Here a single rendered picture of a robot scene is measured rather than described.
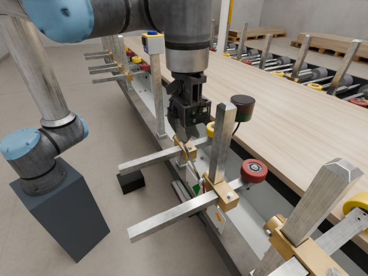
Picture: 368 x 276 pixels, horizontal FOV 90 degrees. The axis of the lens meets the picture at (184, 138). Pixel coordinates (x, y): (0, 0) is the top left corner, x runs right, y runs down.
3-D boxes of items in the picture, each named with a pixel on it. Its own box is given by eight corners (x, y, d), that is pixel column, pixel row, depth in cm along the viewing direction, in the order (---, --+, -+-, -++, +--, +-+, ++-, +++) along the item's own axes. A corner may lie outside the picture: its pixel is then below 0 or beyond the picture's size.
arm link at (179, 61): (158, 44, 39) (197, 40, 42) (160, 68, 42) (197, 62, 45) (176, 52, 32) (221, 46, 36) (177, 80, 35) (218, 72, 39)
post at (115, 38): (122, 83, 176) (110, 24, 146) (121, 81, 178) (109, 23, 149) (126, 82, 177) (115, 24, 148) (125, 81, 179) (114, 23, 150)
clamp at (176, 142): (184, 162, 74) (184, 153, 71) (171, 143, 83) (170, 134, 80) (197, 157, 76) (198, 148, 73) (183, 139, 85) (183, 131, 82)
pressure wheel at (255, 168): (246, 201, 62) (254, 179, 55) (231, 184, 67) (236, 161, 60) (264, 192, 65) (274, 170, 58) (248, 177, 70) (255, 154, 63)
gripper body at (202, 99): (182, 131, 42) (182, 79, 35) (168, 114, 48) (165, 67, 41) (211, 122, 45) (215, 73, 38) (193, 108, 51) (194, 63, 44)
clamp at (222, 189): (223, 213, 56) (226, 203, 53) (200, 182, 65) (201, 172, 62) (238, 206, 58) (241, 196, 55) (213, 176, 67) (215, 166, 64)
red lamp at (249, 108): (240, 115, 43) (241, 107, 42) (224, 104, 48) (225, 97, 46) (258, 110, 46) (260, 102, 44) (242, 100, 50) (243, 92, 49)
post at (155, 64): (159, 139, 104) (150, 54, 77) (156, 134, 108) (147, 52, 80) (166, 137, 106) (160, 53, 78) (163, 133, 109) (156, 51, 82)
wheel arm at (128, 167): (121, 178, 67) (119, 170, 65) (119, 171, 70) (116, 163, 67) (219, 143, 83) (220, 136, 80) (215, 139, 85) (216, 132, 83)
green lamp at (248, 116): (237, 124, 45) (239, 116, 44) (223, 113, 49) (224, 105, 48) (256, 118, 47) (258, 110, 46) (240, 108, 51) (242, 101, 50)
